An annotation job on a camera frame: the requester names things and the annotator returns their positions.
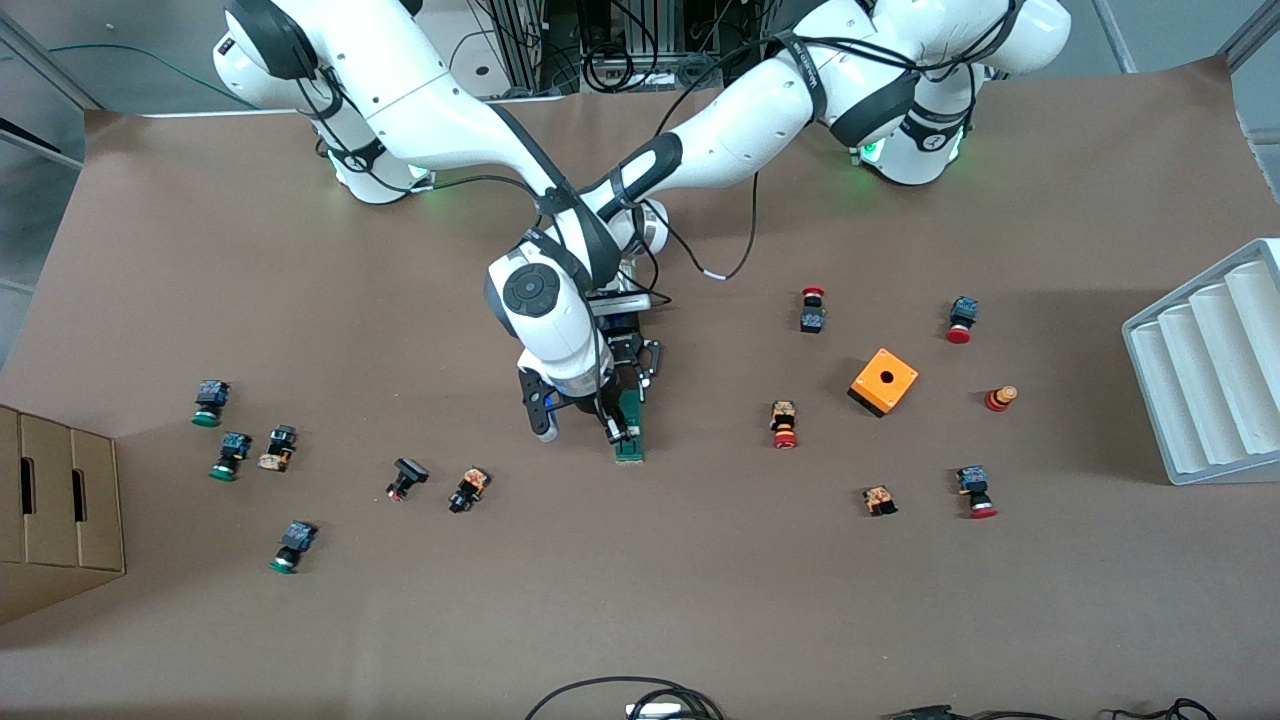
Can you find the red mushroom button blue block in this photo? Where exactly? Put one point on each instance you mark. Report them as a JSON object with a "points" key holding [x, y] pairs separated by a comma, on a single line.
{"points": [[972, 480], [963, 312]]}

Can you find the black switch red tip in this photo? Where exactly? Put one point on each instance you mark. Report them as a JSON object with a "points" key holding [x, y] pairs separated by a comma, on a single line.
{"points": [[410, 470]]}

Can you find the white ribbed tray rack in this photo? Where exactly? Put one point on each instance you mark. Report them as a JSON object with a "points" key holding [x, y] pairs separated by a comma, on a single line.
{"points": [[1200, 400]]}

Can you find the small orange contact block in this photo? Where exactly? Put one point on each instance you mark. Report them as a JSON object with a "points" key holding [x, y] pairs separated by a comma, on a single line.
{"points": [[880, 498]]}

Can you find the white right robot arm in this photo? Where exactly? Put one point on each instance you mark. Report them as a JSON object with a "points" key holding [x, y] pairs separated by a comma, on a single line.
{"points": [[420, 90]]}

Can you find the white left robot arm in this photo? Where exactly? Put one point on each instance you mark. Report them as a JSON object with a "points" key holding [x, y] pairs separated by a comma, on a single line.
{"points": [[760, 110]]}

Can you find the red yellow button head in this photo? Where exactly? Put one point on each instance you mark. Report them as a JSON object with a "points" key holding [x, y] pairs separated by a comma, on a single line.
{"points": [[998, 400]]}

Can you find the green mushroom push button switch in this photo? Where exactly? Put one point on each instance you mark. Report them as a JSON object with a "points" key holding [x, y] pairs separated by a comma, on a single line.
{"points": [[298, 538], [212, 393], [235, 445]]}

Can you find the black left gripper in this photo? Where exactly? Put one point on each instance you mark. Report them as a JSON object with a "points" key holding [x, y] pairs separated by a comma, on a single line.
{"points": [[630, 351]]}

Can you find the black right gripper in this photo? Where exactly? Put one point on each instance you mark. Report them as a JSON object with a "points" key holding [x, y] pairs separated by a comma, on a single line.
{"points": [[606, 409]]}

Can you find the red mushroom button orange block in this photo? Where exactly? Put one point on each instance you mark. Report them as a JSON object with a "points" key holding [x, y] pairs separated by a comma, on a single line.
{"points": [[783, 420]]}

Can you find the red button black block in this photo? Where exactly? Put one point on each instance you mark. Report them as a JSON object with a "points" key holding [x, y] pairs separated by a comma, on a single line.
{"points": [[812, 320]]}

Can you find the green load switch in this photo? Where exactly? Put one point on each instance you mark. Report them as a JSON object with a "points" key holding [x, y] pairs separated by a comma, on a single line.
{"points": [[630, 452]]}

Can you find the orange button enclosure box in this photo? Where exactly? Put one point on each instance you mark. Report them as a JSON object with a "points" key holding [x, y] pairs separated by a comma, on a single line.
{"points": [[898, 388]]}

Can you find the brown cardboard box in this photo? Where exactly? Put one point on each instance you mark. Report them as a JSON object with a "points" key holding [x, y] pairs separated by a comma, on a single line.
{"points": [[8, 480], [50, 490], [100, 500]]}

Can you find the black selector switch orange block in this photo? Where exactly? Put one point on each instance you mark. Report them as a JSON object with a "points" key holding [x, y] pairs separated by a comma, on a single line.
{"points": [[470, 488], [278, 450]]}

